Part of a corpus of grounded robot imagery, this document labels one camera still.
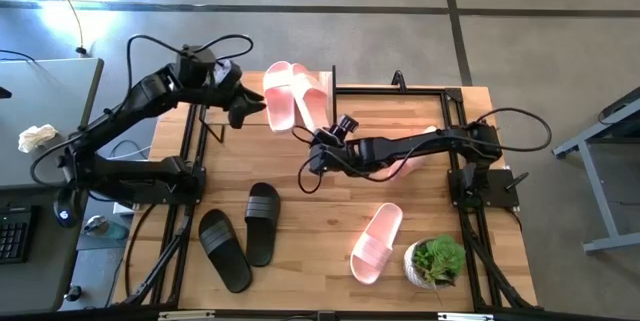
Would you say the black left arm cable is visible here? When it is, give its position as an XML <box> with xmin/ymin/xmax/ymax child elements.
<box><xmin>125</xmin><ymin>33</ymin><xmax>255</xmax><ymax>95</ymax></box>

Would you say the crumpled white tissue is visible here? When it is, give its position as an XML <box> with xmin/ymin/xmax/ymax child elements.
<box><xmin>17</xmin><ymin>123</ymin><xmax>59</xmax><ymax>154</ymax></box>

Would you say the black keyboard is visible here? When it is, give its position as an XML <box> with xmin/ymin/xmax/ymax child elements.
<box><xmin>0</xmin><ymin>205</ymin><xmax>35</xmax><ymax>266</ymax></box>

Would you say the succulent in white woven pot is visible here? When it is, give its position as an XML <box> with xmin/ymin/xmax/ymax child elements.
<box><xmin>402</xmin><ymin>233</ymin><xmax>467</xmax><ymax>291</ymax></box>

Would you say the black device with cable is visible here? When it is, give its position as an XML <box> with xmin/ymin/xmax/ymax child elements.
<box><xmin>596</xmin><ymin>88</ymin><xmax>640</xmax><ymax>127</ymax></box>

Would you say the silver metal bracket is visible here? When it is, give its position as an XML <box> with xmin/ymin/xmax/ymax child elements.
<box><xmin>157</xmin><ymin>309</ymin><xmax>216</xmax><ymax>321</ymax></box>
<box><xmin>437</xmin><ymin>311</ymin><xmax>496</xmax><ymax>321</ymax></box>

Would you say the light grey desk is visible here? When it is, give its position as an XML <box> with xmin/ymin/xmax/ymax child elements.
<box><xmin>0</xmin><ymin>57</ymin><xmax>105</xmax><ymax>191</ymax></box>

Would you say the thick black hanging cable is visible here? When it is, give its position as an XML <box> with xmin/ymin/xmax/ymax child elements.
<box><xmin>123</xmin><ymin>203</ymin><xmax>157</xmax><ymax>297</ymax></box>

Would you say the grey metal table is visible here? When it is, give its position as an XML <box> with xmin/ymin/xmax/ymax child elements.
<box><xmin>551</xmin><ymin>85</ymin><xmax>640</xmax><ymax>255</ymax></box>

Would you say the dark grey desk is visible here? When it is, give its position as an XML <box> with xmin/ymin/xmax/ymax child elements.
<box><xmin>0</xmin><ymin>188</ymin><xmax>86</xmax><ymax>316</ymax></box>

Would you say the thin floor cable with plug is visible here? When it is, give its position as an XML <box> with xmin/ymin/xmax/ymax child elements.
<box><xmin>38</xmin><ymin>0</ymin><xmax>89</xmax><ymax>58</ymax></box>

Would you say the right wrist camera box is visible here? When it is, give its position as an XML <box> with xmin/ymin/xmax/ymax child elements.
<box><xmin>333</xmin><ymin>113</ymin><xmax>361</xmax><ymax>138</ymax></box>

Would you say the teal bottle with silver cap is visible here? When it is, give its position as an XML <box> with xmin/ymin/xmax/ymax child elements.
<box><xmin>82</xmin><ymin>214</ymin><xmax>130</xmax><ymax>241</ymax></box>

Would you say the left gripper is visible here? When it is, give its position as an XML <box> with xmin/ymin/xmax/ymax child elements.
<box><xmin>215</xmin><ymin>73</ymin><xmax>268</xmax><ymax>131</ymax></box>

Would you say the black rubber slide sandal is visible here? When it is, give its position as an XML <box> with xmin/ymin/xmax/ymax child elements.
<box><xmin>197</xmin><ymin>207</ymin><xmax>254</xmax><ymax>295</ymax></box>
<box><xmin>243</xmin><ymin>181</ymin><xmax>282</xmax><ymax>268</ymax></box>

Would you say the wooden shelf with black frame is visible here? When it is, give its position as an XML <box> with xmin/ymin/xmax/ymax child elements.
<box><xmin>197</xmin><ymin>63</ymin><xmax>339</xmax><ymax>145</ymax></box>

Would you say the black aluminium rig frame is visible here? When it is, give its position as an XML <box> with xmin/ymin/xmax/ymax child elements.
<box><xmin>119</xmin><ymin>68</ymin><xmax>540</xmax><ymax>313</ymax></box>

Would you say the black desk cable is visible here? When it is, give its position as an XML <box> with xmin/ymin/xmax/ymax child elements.
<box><xmin>0</xmin><ymin>49</ymin><xmax>37</xmax><ymax>65</ymax></box>

